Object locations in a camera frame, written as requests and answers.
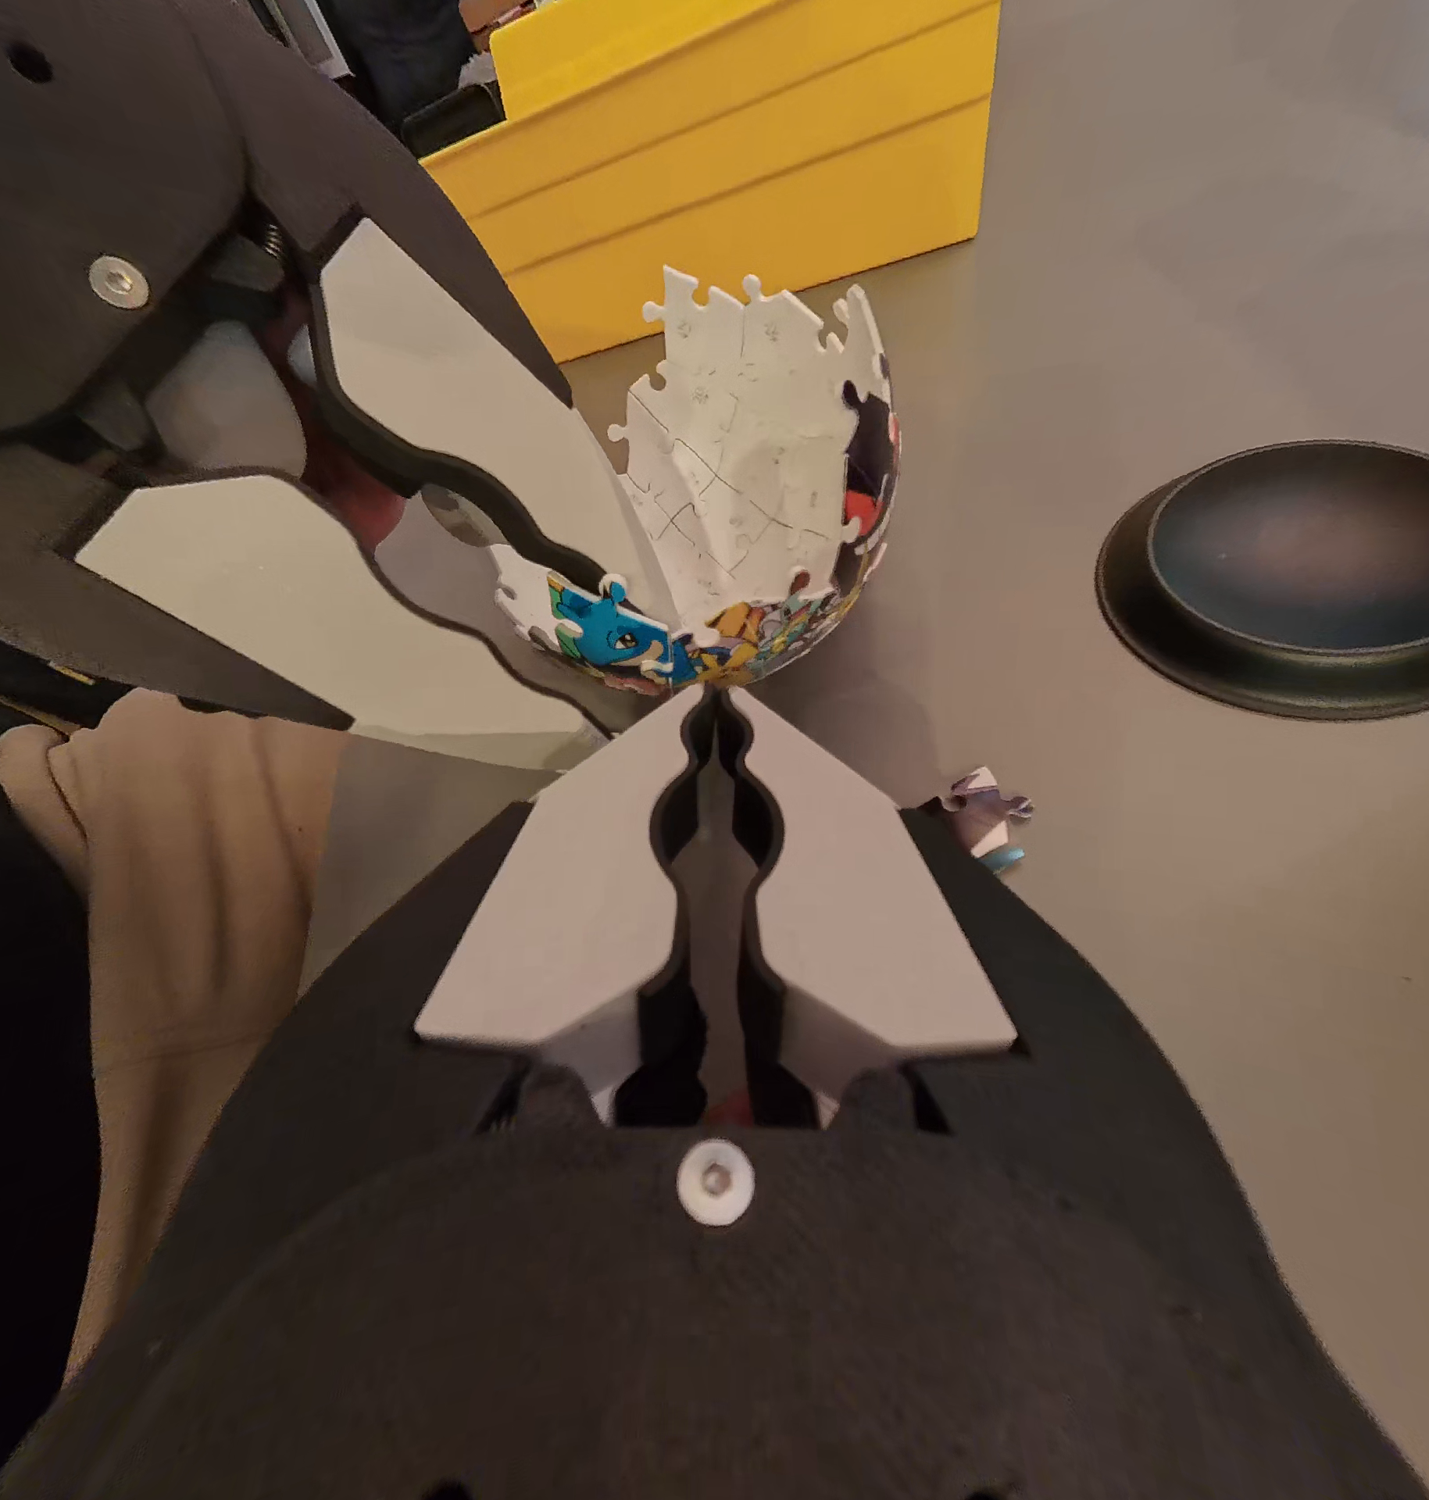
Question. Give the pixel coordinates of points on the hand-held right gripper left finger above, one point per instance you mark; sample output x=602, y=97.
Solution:
x=538, y=937

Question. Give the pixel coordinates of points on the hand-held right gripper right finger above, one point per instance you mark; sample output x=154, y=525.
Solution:
x=890, y=937

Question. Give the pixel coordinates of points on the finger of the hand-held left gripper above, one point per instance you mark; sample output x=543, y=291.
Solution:
x=267, y=586
x=456, y=375

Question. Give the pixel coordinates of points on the partly built puzzle ball shell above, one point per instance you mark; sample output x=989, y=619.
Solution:
x=749, y=469

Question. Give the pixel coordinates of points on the colourful loose puzzle piece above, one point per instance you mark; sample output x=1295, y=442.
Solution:
x=989, y=808

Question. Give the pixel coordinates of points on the black round ball stand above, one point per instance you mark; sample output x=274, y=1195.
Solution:
x=1300, y=586

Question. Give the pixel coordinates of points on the yellow plastic bin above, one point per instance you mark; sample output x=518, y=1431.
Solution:
x=726, y=176

